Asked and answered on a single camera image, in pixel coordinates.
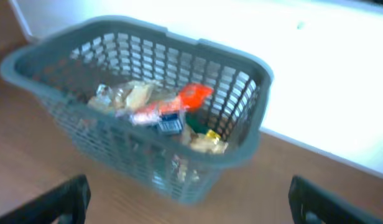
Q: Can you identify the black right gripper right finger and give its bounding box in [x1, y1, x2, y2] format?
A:
[288, 175, 383, 224]

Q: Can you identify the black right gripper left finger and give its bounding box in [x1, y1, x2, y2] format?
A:
[0, 174, 91, 224]

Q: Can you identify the beige yellow snack bag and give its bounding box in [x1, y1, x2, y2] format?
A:
[180, 125, 228, 154]

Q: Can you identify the blue tissue box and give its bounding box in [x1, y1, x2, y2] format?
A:
[129, 104, 185, 136]

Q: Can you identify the red brown pasta packet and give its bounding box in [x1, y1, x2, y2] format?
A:
[136, 83, 213, 115]

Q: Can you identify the green Nescafe coffee bag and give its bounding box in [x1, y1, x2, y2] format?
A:
[185, 113, 210, 134]

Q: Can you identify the grey plastic lattice basket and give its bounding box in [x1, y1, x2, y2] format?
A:
[0, 16, 273, 203]

